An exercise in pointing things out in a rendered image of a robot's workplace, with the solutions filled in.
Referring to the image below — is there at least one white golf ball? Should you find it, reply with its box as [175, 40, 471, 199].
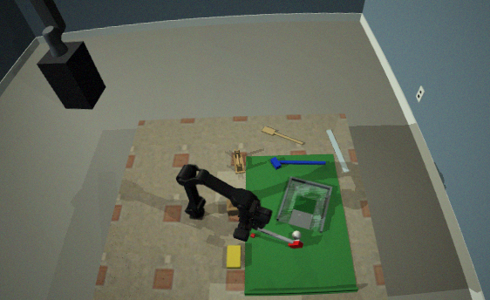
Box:
[292, 231, 301, 240]

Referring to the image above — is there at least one tan cube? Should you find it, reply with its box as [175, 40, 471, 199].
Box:
[227, 200, 239, 216]

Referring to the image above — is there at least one green mat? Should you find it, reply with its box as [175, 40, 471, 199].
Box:
[245, 154, 357, 291]

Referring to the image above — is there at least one blue golf putter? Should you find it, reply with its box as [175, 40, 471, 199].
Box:
[270, 157, 326, 169]

